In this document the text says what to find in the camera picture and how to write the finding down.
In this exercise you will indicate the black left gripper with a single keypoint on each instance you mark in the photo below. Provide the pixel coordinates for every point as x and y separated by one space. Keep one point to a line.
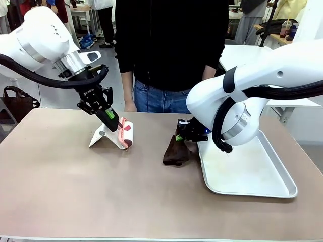
89 94

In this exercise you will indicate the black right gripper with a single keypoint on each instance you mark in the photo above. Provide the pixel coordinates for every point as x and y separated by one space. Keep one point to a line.
198 132

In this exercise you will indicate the dark brown cloth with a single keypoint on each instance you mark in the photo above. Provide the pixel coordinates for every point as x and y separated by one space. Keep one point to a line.
176 153

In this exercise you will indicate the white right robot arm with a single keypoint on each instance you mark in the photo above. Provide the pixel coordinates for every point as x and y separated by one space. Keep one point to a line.
252 85

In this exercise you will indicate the person's left forearm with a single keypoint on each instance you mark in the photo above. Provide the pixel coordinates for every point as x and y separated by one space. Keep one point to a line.
210 73

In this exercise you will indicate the person's right forearm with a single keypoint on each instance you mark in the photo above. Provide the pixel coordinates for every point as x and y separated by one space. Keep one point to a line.
127 84

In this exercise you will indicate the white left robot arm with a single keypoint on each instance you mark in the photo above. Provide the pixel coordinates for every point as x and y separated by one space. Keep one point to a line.
38 43

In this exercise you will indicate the person's right hand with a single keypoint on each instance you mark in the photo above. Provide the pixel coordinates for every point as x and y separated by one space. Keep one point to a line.
130 105

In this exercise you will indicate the red paper scrap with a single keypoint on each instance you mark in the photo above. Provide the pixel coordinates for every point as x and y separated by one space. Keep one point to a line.
128 128

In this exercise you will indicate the blue plastic bag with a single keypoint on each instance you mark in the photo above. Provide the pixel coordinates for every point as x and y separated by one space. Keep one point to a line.
85 41

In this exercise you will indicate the silver metal tray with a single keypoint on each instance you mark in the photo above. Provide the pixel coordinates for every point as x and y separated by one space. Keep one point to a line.
247 174

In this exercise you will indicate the dark brown tote bag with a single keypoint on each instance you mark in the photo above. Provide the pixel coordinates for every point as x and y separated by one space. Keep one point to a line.
19 103

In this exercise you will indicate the bystander in black trousers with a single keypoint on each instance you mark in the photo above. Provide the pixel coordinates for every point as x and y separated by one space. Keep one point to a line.
107 22

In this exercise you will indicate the person in black sweater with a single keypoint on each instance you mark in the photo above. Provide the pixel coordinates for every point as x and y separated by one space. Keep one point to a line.
169 37

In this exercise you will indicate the white side table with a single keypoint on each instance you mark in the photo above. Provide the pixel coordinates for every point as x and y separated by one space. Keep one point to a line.
290 103

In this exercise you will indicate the bystander in grey skirt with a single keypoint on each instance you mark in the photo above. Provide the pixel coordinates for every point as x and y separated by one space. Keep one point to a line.
249 22

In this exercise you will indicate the black jacket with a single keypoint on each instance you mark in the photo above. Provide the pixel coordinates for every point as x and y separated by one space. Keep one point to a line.
271 26

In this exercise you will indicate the plastic cup red drink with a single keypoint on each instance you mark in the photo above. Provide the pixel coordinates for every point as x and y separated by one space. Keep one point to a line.
285 30

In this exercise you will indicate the yellow garment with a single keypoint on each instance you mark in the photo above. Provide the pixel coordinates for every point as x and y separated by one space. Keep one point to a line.
287 10

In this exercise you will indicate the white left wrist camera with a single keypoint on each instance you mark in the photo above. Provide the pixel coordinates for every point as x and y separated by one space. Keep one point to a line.
90 56

